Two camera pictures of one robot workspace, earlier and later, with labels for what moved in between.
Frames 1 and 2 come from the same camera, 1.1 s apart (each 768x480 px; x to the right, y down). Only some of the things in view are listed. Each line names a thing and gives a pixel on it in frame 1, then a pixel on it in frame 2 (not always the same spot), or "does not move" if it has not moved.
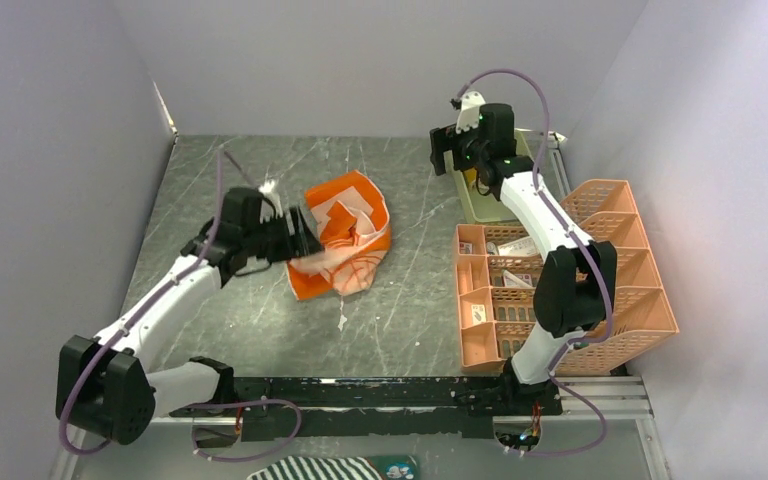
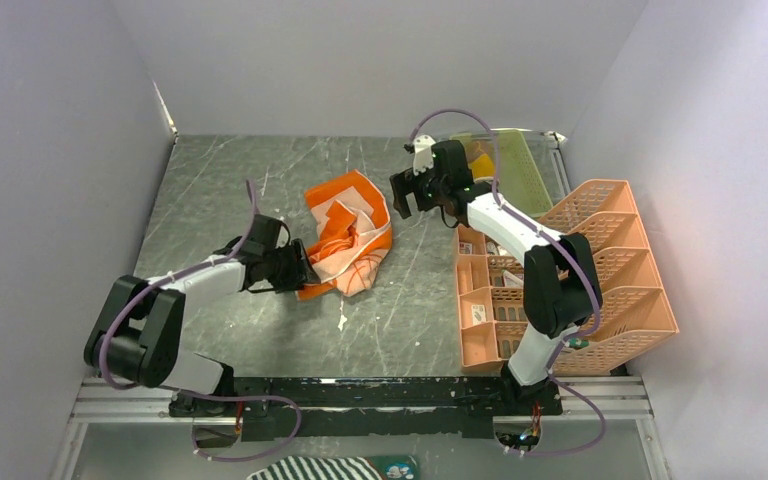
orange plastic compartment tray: (497, 269) does not move
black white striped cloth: (319, 468) does not move
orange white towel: (352, 221) does not move
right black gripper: (445, 139) -> (404, 183)
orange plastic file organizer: (604, 211) does not move
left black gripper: (301, 242) -> (301, 271)
